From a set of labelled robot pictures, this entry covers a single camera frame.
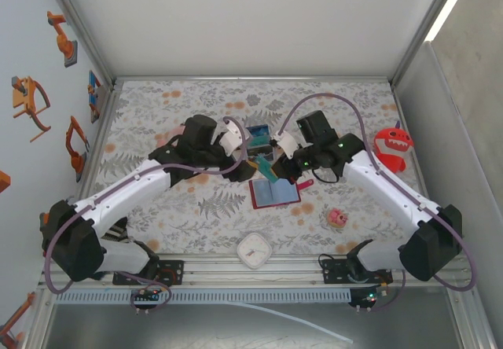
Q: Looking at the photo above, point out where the grey slotted cable duct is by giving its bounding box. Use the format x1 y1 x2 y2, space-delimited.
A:
54 288 351 303

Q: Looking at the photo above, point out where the purple cable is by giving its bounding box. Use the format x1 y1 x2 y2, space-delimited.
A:
278 92 476 314
42 116 249 315

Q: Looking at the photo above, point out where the aluminium frame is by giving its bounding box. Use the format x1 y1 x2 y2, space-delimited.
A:
37 0 496 349

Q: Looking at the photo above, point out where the floral tablecloth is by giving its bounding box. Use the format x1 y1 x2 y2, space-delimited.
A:
72 79 439 255

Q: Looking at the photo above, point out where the white light strip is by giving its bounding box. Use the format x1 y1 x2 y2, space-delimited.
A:
424 0 476 43

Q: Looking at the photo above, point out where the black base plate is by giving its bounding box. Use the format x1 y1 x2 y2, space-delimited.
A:
112 260 185 286
321 257 393 285

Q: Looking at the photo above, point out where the orange claw wall sticker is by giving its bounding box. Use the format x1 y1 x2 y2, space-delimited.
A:
11 75 52 143

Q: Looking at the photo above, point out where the pink plush toy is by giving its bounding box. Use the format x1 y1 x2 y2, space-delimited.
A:
155 125 185 148

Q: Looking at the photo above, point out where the pink donut toy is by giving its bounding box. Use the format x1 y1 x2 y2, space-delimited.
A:
328 208 350 229

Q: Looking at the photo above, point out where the red card holder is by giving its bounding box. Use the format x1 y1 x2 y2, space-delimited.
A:
248 178 314 211

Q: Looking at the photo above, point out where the white square clock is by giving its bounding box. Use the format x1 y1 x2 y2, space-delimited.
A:
237 232 274 270

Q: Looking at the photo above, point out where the clear acrylic card box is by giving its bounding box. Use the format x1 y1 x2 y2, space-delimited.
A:
245 124 278 167

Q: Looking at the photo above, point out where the white tube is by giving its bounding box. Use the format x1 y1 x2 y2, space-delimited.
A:
226 301 354 344

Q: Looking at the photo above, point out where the red shark plush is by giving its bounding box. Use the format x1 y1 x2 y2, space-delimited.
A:
373 119 414 174

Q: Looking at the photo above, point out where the blue orange wall sticker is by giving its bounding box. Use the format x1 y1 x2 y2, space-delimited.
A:
86 70 104 124

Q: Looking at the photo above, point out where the small circuit board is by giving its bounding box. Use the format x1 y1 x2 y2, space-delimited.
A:
131 288 162 307
349 284 388 310

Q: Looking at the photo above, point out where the striped sock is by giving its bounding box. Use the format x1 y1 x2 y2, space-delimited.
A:
102 215 134 244

